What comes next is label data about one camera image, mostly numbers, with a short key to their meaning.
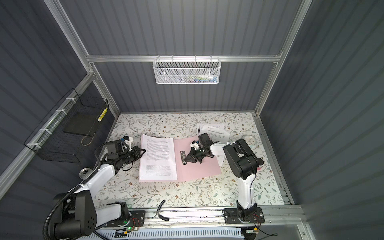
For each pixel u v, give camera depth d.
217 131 1.09
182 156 0.96
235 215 0.74
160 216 0.74
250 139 1.02
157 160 0.88
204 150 0.76
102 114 0.81
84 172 0.75
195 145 0.93
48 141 0.64
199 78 0.93
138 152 0.77
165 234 0.74
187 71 1.24
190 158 0.85
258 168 0.54
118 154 0.68
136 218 0.72
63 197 0.41
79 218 0.41
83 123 0.71
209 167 0.94
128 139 0.81
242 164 0.53
